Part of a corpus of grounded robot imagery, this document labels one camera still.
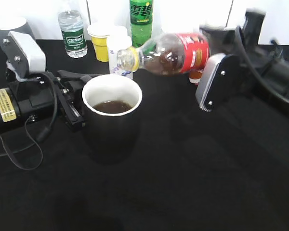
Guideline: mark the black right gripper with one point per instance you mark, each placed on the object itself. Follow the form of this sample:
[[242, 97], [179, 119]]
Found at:
[[237, 41]]

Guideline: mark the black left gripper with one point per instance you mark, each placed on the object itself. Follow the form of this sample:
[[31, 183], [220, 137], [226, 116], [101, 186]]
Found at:
[[35, 97]]

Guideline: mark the black ceramic mug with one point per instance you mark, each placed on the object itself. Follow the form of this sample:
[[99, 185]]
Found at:
[[111, 109]]

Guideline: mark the cola bottle red label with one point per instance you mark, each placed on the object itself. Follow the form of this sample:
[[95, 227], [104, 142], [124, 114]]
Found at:
[[167, 54]]

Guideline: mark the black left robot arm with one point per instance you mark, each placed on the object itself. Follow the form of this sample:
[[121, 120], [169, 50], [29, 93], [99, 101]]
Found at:
[[7, 111]]

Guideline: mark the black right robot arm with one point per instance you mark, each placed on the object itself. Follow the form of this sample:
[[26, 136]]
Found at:
[[275, 71]]

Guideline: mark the yellow paper cup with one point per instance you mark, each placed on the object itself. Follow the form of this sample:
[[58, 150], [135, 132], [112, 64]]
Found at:
[[99, 32]]

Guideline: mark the green sprite bottle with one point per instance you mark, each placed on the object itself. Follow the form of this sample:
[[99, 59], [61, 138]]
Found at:
[[141, 18]]

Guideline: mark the white blueberry drink carton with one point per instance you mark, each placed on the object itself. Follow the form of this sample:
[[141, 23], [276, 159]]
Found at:
[[118, 40]]

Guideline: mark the brown coffee drink bottle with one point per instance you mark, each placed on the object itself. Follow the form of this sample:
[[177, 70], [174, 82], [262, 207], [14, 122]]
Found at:
[[195, 76]]

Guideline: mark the clear water bottle green label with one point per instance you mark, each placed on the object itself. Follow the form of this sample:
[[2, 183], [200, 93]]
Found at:
[[71, 26]]

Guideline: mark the grey ceramic mug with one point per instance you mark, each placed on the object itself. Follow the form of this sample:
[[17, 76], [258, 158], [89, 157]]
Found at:
[[14, 23]]

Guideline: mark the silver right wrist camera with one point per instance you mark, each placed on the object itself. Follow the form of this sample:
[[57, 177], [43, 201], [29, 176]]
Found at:
[[217, 79]]

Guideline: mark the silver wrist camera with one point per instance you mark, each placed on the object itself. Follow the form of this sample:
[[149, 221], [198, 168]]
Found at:
[[23, 53], [217, 79]]

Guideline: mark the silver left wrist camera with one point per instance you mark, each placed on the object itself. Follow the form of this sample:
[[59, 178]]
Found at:
[[23, 53]]

